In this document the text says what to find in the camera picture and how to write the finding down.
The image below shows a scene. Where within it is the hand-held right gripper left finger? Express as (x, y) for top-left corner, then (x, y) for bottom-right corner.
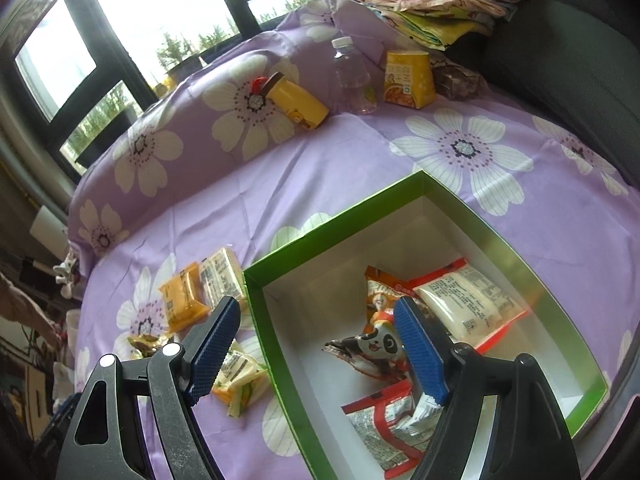
(59, 296), (242, 480)

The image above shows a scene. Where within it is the panda print snack packet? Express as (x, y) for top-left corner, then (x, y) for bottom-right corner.
(322, 320), (408, 378)

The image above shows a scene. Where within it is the cream snack packet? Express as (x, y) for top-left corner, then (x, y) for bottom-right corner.
(199, 247), (249, 313)

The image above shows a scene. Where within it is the clear water bottle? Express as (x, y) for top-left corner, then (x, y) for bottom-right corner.
(331, 36), (378, 115)

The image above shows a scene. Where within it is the yellow patterned folded cloth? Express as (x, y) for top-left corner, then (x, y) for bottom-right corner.
(380, 7), (496, 51)

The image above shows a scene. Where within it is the grey sofa cushion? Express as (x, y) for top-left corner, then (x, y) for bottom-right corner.
(445, 0), (640, 186)

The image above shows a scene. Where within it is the small orange white snack packet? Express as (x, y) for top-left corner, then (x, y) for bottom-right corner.
(363, 265), (416, 331)

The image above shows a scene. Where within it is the clear plastic nut container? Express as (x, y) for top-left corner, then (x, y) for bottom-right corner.
(432, 57), (488, 103)

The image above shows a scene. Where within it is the yellow green snack packet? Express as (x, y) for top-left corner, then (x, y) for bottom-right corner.
(210, 340), (271, 418)

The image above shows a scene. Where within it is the green cardboard box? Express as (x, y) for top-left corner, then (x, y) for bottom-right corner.
(242, 170), (611, 480)

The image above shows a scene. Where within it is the yellow bear print bottle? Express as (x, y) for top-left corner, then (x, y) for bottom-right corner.
(250, 74), (330, 133)

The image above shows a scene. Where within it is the pile of small candy packets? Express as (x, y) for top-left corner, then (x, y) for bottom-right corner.
(127, 332), (173, 361)

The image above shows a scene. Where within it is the yellow carton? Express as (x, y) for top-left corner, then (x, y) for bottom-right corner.
(382, 50), (437, 110)

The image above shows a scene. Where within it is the red ribbed-edge snack packet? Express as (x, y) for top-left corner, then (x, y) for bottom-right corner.
(341, 391), (443, 480)

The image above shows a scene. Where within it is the black framed window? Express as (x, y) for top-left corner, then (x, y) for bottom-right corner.
(0, 0), (381, 181)

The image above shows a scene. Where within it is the white snack packet red border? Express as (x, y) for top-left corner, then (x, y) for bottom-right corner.
(407, 258), (531, 356)

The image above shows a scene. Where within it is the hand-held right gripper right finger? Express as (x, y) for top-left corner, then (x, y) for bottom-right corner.
(393, 296), (582, 480)

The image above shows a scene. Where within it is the purple floral blanket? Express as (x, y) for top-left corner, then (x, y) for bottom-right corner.
(65, 0), (640, 480)

